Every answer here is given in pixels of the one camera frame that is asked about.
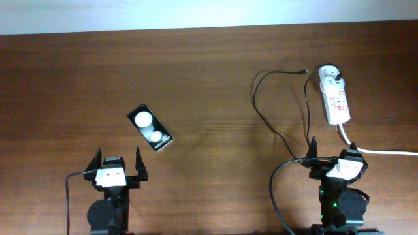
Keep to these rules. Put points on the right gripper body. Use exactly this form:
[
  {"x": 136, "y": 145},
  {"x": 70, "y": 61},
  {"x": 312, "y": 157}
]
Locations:
[{"x": 322, "y": 167}]

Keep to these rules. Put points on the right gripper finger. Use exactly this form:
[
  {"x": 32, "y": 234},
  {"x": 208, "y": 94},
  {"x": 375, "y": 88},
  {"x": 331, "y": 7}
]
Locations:
[
  {"x": 312, "y": 150},
  {"x": 353, "y": 146}
]

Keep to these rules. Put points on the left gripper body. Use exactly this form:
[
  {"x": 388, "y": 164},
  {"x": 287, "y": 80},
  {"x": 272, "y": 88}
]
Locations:
[{"x": 132, "y": 182}]

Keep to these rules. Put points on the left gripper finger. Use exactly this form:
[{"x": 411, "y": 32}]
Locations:
[
  {"x": 139, "y": 164},
  {"x": 95, "y": 162}
]

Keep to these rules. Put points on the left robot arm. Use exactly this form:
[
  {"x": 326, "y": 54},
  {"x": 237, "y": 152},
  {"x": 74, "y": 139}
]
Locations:
[{"x": 110, "y": 215}]

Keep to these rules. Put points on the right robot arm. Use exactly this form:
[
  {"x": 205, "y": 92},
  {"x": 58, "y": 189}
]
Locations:
[{"x": 342, "y": 207}]

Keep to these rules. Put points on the white charger plug adapter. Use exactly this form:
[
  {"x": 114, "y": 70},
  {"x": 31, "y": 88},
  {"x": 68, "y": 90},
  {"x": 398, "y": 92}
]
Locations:
[{"x": 330, "y": 79}]

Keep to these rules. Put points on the white power strip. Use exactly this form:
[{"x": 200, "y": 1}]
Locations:
[{"x": 336, "y": 105}]

